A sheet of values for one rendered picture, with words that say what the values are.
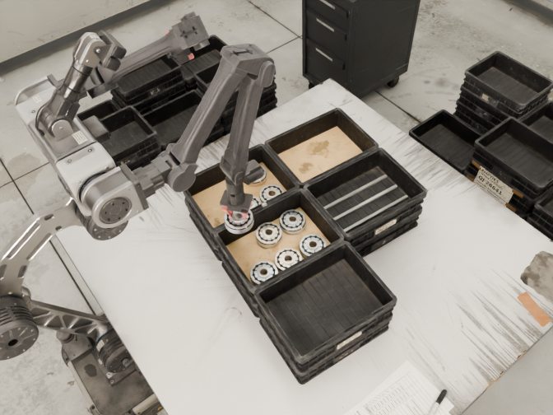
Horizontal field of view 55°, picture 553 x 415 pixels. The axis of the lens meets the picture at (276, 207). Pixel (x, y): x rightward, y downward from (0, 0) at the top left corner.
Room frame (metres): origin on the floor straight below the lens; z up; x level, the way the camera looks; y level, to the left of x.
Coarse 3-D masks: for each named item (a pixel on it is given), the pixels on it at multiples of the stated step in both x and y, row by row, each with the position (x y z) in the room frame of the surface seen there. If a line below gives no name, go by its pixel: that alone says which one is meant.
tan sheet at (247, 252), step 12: (312, 228) 1.21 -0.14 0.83; (240, 240) 1.18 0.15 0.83; (252, 240) 1.17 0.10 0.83; (288, 240) 1.16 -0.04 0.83; (240, 252) 1.12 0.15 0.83; (252, 252) 1.12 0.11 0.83; (264, 252) 1.12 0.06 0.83; (276, 252) 1.11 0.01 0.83; (240, 264) 1.07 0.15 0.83; (252, 264) 1.07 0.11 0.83
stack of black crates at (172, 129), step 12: (180, 96) 2.48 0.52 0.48; (192, 96) 2.52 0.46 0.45; (156, 108) 2.40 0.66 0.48; (168, 108) 2.42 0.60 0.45; (180, 108) 2.47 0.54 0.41; (192, 108) 2.49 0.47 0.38; (156, 120) 2.37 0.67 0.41; (168, 120) 2.40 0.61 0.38; (180, 120) 2.39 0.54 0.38; (156, 132) 2.31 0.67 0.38; (168, 132) 2.30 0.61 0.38; (180, 132) 2.29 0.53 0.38; (216, 132) 2.27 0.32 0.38; (168, 144) 2.10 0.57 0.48; (204, 144) 2.23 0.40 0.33
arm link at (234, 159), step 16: (272, 64) 1.14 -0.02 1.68; (256, 80) 1.14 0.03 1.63; (240, 96) 1.16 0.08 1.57; (256, 96) 1.15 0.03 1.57; (240, 112) 1.14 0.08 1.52; (256, 112) 1.15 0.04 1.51; (240, 128) 1.13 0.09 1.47; (240, 144) 1.12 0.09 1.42; (224, 160) 1.14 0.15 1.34; (240, 160) 1.11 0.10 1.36
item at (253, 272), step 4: (256, 264) 1.04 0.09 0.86; (260, 264) 1.05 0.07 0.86; (264, 264) 1.04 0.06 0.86; (268, 264) 1.04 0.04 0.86; (272, 264) 1.04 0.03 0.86; (252, 268) 1.03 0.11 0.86; (256, 268) 1.03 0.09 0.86; (272, 268) 1.02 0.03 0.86; (276, 268) 1.02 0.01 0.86; (252, 272) 1.01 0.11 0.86; (256, 272) 1.01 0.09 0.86; (272, 272) 1.01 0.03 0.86; (276, 272) 1.01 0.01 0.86; (252, 276) 1.00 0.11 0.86; (256, 276) 0.99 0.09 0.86; (256, 280) 0.98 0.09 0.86; (260, 280) 0.98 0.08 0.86; (264, 280) 0.98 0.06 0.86
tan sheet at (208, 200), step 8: (272, 176) 1.50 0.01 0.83; (216, 184) 1.48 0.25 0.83; (224, 184) 1.47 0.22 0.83; (264, 184) 1.46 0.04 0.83; (280, 184) 1.45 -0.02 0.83; (200, 192) 1.44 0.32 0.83; (208, 192) 1.44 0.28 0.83; (216, 192) 1.43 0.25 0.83; (248, 192) 1.42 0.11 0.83; (256, 192) 1.42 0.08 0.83; (200, 200) 1.40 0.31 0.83; (208, 200) 1.39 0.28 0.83; (216, 200) 1.39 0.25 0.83; (208, 208) 1.35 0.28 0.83; (216, 208) 1.35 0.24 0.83; (208, 216) 1.31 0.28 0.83; (216, 216) 1.31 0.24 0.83; (224, 216) 1.31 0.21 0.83; (216, 224) 1.27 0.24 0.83
